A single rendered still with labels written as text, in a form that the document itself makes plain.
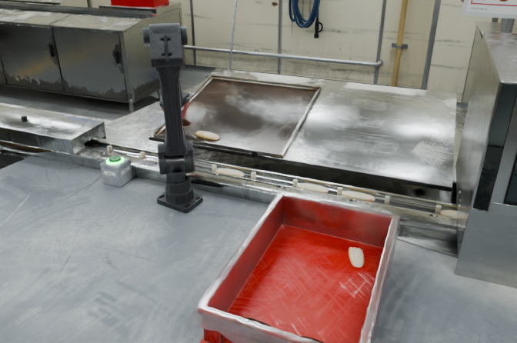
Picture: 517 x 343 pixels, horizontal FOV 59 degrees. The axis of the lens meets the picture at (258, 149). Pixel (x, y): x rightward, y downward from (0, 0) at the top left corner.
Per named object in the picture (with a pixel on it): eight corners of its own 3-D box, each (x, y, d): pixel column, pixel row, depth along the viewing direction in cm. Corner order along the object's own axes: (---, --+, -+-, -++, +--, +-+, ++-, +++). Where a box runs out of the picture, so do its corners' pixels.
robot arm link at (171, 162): (167, 188, 134) (185, 186, 135) (164, 157, 129) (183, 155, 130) (167, 173, 142) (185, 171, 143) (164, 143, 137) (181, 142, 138)
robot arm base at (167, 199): (155, 202, 139) (186, 214, 133) (153, 179, 135) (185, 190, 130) (174, 190, 145) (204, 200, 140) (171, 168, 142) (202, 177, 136)
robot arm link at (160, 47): (142, 48, 104) (187, 46, 106) (143, 20, 114) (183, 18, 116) (161, 181, 135) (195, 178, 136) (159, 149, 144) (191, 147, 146)
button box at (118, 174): (102, 193, 151) (97, 163, 146) (117, 181, 157) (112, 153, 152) (123, 198, 148) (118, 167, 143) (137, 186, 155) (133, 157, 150)
